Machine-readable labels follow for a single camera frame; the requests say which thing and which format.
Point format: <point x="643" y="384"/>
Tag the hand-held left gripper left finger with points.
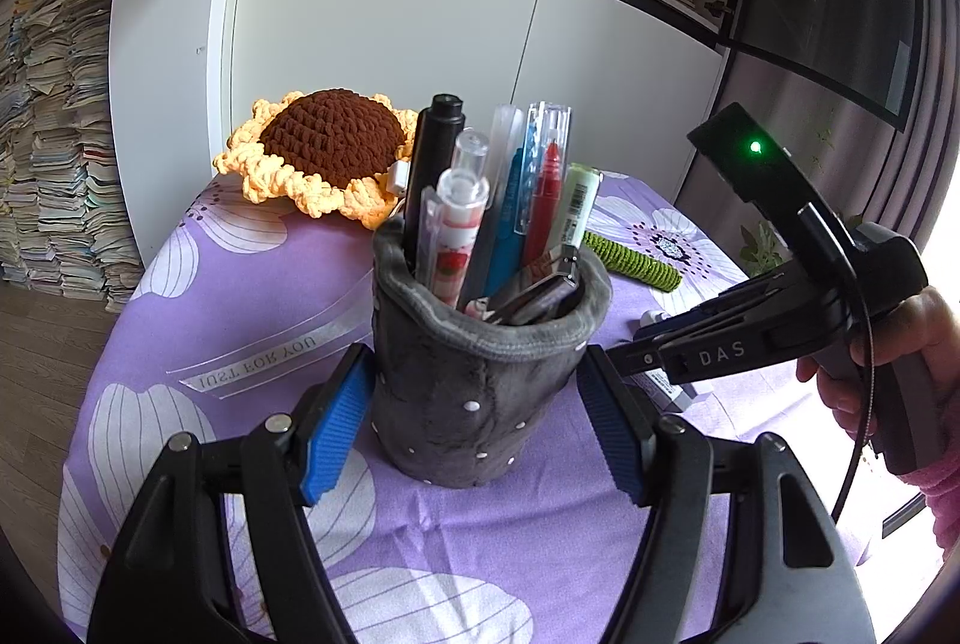
<point x="334" y="419"/>

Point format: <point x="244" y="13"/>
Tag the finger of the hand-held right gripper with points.
<point x="646" y="361"/>
<point x="720" y="314"/>

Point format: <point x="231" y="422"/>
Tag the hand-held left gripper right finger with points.
<point x="607" y="419"/>

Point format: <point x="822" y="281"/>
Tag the white sleeved eraser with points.
<point x="667" y="393"/>

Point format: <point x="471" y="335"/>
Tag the grey dotted pen holder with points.
<point x="465" y="419"/>

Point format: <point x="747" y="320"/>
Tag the green patterned pen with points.
<point x="581" y="202"/>

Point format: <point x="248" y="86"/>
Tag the red pen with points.
<point x="549" y="194"/>

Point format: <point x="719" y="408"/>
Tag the pink patterned pen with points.
<point x="457" y="239"/>

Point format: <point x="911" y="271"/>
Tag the clear capped pen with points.
<point x="472" y="153"/>

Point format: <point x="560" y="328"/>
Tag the black marker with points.
<point x="435" y="164"/>

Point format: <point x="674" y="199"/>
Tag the person's right hand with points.
<point x="941" y="329"/>

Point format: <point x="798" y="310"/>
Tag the green potted plant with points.
<point x="761" y="247"/>

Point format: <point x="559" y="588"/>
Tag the clear printed ribbon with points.
<point x="255" y="363"/>

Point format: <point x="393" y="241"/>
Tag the purple floral tablecloth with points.
<point x="225" y="284"/>

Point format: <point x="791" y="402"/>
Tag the crochet sunflower with green stem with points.
<point x="330" y="134"/>

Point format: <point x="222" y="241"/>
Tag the tall stacks of paper books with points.
<point x="60" y="127"/>

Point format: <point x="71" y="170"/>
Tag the white bookcase cabinet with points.
<point x="390" y="14"/>

